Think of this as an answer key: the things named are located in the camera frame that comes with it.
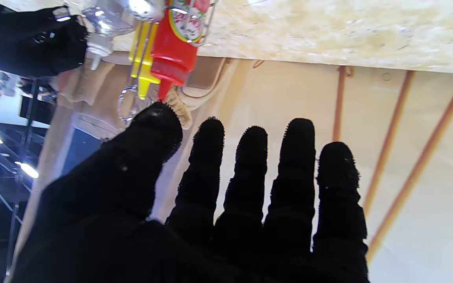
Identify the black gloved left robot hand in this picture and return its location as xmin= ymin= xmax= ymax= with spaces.
xmin=10 ymin=101 xmax=370 ymax=283

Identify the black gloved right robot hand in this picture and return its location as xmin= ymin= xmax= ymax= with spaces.
xmin=0 ymin=6 xmax=88 ymax=77

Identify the square clear glass oil bottle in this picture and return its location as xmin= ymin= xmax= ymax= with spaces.
xmin=81 ymin=0 xmax=164 ymax=71

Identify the yellow squeeze bottle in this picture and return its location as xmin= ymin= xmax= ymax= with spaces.
xmin=128 ymin=22 xmax=161 ymax=101

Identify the red squeeze bottle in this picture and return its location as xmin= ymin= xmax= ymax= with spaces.
xmin=150 ymin=0 xmax=211 ymax=102

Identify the chrome wire condiment rack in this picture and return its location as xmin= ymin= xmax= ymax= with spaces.
xmin=117 ymin=0 xmax=217 ymax=122

